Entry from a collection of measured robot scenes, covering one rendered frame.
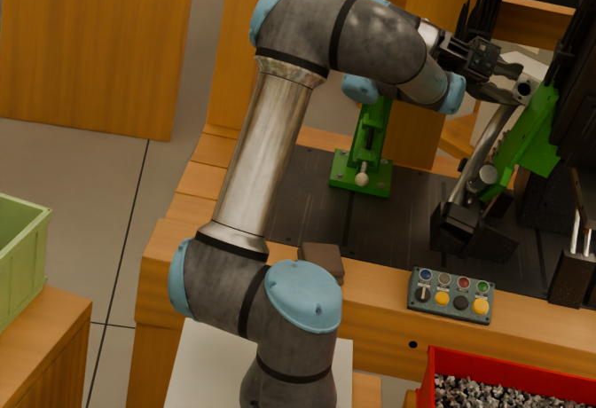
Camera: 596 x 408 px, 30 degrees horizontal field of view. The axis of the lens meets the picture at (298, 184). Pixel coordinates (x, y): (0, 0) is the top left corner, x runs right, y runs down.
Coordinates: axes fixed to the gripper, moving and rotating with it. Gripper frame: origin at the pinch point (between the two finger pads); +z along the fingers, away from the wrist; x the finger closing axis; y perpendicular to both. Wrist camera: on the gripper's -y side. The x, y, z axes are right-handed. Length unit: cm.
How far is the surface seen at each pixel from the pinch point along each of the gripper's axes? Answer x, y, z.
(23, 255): -66, 0, -72
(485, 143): -8.8, -10.3, 0.1
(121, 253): -41, -166, -54
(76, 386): -83, -21, -54
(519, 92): 1.0, -2.8, 0.7
